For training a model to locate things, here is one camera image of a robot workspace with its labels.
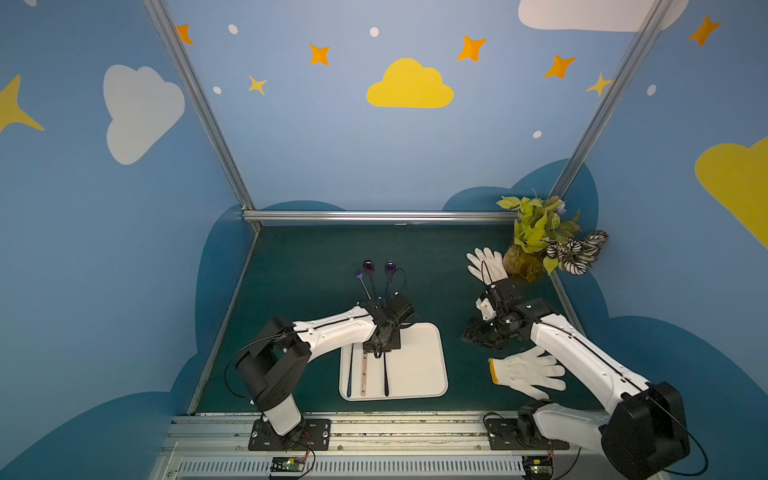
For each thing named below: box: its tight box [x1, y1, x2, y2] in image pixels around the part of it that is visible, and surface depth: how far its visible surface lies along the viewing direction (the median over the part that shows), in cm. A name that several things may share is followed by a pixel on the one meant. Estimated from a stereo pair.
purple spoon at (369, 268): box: [363, 260, 376, 299], surface depth 110 cm
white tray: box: [339, 322, 448, 402], surface depth 86 cm
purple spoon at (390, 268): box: [384, 259, 397, 301], surface depth 109 cm
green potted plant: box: [496, 195, 581, 283], surface depth 97 cm
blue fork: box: [347, 343, 355, 397], surface depth 84 cm
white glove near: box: [488, 346, 566, 400], surface depth 86 cm
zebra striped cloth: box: [546, 230, 609, 275], surface depth 86 cm
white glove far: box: [466, 248, 509, 285], surface depth 113 cm
